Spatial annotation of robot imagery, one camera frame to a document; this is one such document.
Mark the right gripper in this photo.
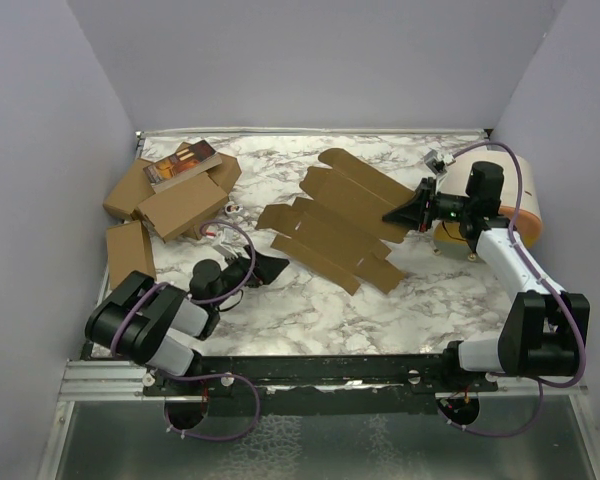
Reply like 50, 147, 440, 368
383, 177, 474, 233

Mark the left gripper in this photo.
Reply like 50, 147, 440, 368
211, 244, 289, 308

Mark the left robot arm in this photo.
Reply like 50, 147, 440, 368
85, 246, 289, 395

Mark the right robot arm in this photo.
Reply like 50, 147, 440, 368
382, 161, 590, 391

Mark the small cardboard box left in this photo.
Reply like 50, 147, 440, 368
106, 220, 156, 289

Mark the large bottom cardboard box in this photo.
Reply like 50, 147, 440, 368
103, 140, 242, 220

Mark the white round ceramic container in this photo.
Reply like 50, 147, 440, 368
433, 149, 543, 260

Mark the paperback book dark cover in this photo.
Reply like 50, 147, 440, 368
143, 140, 222, 193

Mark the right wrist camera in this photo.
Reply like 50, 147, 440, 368
423, 150, 455, 176

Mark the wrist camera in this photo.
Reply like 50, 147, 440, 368
211, 230, 238, 263
423, 150, 455, 176

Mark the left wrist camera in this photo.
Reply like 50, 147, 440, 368
211, 230, 238, 263

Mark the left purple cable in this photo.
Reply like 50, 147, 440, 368
109, 220, 262, 444

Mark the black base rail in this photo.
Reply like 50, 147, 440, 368
140, 354, 497, 416

